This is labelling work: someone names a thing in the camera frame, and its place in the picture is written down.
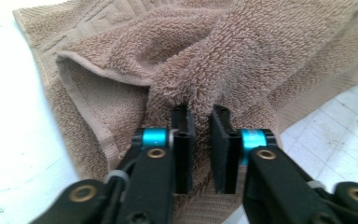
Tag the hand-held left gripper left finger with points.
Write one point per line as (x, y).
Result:
(183, 155)

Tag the white grid mat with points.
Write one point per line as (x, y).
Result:
(12, 124)

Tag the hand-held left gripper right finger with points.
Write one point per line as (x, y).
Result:
(225, 155)

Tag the tan terry towel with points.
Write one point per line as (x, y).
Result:
(230, 46)

